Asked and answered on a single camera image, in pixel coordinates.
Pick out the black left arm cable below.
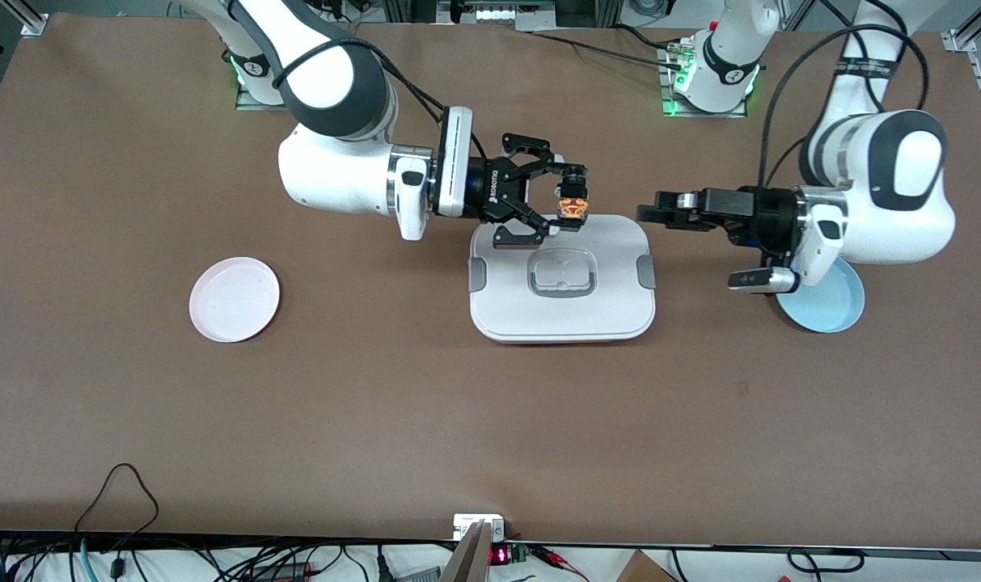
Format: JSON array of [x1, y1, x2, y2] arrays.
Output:
[[761, 24, 930, 192]]

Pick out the brown cardboard piece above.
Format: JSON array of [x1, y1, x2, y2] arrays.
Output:
[[615, 550, 679, 582]]

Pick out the white lidded box grey latches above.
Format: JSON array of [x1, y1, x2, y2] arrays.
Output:
[[467, 214, 658, 345]]

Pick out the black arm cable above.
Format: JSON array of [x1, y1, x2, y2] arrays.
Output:
[[272, 36, 487, 158], [761, 24, 930, 192]]

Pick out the black coiled cable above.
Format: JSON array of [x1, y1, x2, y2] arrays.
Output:
[[788, 548, 865, 573]]

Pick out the aluminium frame profile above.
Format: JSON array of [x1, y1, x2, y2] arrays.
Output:
[[0, 0, 50, 37], [941, 0, 981, 162]]

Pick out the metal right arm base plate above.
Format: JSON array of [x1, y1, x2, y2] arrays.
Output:
[[235, 48, 289, 110]]

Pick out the black looped cable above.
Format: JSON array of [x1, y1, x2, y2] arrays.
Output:
[[74, 463, 161, 567]]

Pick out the light blue round plate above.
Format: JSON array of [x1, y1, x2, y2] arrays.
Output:
[[776, 259, 866, 334]]

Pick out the white power strip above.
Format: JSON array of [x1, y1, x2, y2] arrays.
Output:
[[438, 0, 556, 33]]

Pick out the red clip leads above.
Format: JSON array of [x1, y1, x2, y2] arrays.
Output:
[[539, 546, 590, 581]]

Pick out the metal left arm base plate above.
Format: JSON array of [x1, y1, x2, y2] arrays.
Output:
[[658, 40, 750, 119]]

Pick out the thin black cable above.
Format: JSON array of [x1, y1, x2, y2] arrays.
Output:
[[531, 31, 685, 70]]

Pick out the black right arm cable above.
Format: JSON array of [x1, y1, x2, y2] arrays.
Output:
[[272, 36, 487, 158]]

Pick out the pink round plate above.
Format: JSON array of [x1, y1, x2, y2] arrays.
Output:
[[189, 257, 281, 344]]

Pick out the small white box device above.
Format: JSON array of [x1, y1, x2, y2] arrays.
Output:
[[454, 514, 507, 541]]

